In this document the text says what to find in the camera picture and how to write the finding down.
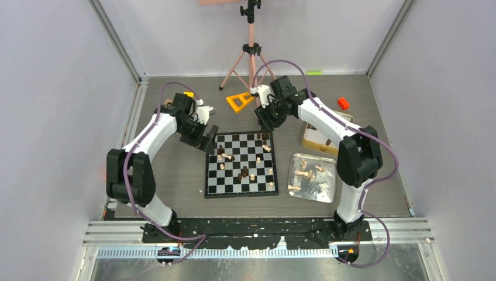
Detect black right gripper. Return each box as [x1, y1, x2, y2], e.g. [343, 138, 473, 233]
[254, 98, 288, 134]

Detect light fallen chess piece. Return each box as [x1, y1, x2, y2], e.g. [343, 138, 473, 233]
[221, 153, 236, 161]

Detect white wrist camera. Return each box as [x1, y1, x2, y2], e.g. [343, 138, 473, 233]
[193, 99, 215, 125]
[249, 85, 278, 109]

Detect yellow tin box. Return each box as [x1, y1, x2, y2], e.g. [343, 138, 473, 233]
[301, 123, 338, 156]

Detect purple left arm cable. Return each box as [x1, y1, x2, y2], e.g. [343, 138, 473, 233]
[122, 81, 208, 265]

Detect black white chess board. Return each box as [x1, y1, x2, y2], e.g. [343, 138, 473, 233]
[204, 131, 279, 199]

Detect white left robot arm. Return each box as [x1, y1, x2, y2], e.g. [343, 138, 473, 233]
[106, 93, 218, 242]

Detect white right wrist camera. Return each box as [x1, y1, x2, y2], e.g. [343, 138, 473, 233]
[249, 85, 278, 109]

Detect silver metal tray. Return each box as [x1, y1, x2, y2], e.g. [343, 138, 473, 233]
[287, 153, 337, 203]

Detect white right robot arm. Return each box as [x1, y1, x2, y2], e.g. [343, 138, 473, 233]
[250, 76, 383, 240]

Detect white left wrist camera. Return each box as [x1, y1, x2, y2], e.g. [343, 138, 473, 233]
[193, 99, 215, 125]

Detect red block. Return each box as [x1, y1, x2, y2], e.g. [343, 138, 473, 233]
[337, 97, 350, 110]

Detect small brown wooden cube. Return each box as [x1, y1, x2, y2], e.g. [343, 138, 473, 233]
[163, 98, 173, 105]

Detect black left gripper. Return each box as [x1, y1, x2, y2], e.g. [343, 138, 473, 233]
[178, 116, 218, 155]

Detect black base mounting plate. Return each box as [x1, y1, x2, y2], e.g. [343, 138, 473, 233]
[141, 217, 372, 250]

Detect dark brown chess piece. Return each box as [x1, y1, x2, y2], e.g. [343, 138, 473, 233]
[218, 145, 225, 155]

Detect pink camera tripod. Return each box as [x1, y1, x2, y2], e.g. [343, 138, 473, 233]
[218, 0, 275, 91]

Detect green tape piece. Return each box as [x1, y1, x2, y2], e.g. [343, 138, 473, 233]
[306, 71, 322, 76]

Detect yellow triangular frame block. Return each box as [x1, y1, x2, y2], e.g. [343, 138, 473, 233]
[226, 92, 255, 114]

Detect light piece on tray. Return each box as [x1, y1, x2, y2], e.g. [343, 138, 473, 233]
[294, 170, 313, 178]

